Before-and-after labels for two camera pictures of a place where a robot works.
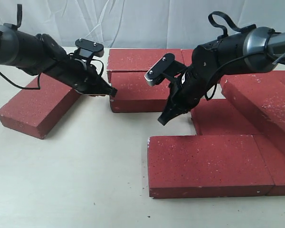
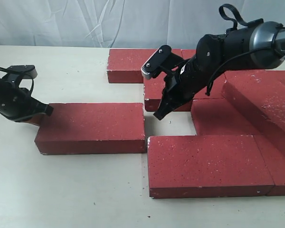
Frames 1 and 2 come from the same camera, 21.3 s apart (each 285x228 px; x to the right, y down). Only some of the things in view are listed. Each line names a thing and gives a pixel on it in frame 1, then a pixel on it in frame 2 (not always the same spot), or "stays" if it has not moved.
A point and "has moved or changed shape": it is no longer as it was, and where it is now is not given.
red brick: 135,94 has moved or changed shape
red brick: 187,56 stays
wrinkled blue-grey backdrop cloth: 178,24 stays
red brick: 36,111 → 92,128
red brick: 204,166 stays
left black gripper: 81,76 → 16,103
